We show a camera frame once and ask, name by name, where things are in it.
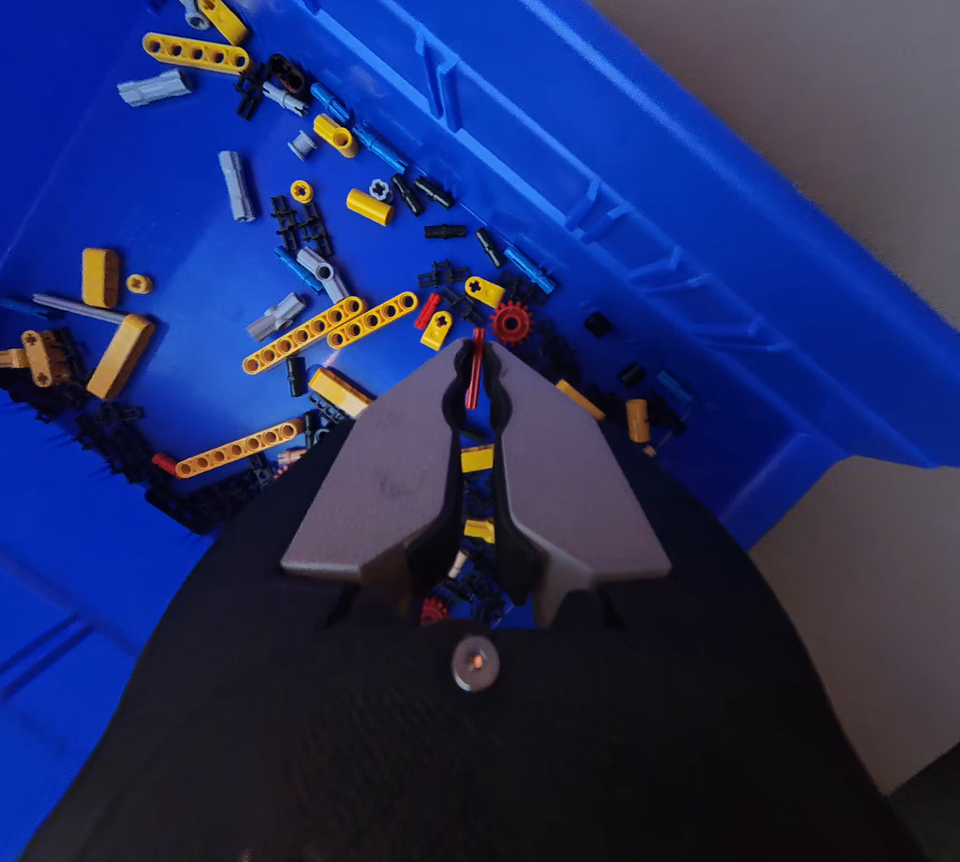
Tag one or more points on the red lego axle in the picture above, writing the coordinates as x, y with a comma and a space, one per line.
475, 382

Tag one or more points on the pile of loose lego pieces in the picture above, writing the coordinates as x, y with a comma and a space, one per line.
195, 54

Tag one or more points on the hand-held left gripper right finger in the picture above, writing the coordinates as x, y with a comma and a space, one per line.
577, 494

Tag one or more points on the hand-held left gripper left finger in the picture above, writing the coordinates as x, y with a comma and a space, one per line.
367, 487

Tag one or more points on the blue plastic bin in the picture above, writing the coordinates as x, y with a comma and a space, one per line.
112, 186

